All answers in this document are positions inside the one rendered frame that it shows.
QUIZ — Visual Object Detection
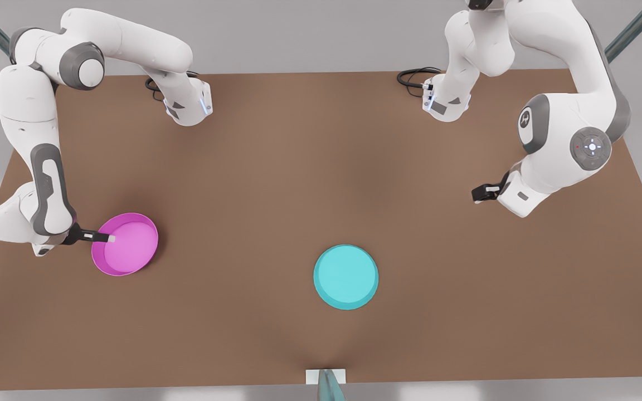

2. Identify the pink plate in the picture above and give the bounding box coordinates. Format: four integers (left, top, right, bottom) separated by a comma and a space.
91, 212, 159, 277

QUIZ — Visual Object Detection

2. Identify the blue plate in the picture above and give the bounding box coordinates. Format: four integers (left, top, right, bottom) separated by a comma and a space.
313, 244, 380, 311

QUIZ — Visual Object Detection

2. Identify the black cable loop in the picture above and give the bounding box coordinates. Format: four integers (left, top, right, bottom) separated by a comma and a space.
145, 71, 200, 103
397, 67, 445, 99

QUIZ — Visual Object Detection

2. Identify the white post foot plate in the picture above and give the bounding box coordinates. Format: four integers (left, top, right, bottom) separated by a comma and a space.
305, 368, 348, 385

